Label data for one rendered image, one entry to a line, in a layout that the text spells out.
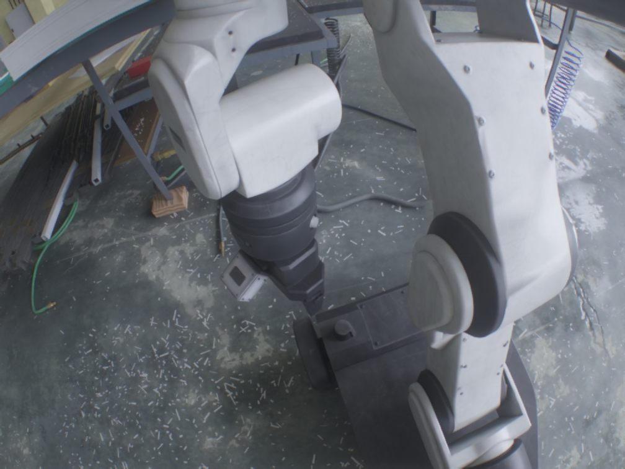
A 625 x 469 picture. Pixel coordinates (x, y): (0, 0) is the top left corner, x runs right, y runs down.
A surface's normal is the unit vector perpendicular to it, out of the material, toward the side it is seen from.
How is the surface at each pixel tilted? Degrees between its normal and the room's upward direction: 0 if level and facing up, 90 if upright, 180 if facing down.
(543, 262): 35
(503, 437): 23
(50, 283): 0
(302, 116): 70
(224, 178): 92
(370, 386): 0
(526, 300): 61
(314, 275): 5
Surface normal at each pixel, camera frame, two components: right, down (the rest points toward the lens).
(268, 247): 0.03, 0.82
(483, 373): 0.18, 0.37
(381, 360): -0.12, -0.56
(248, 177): 0.66, 0.59
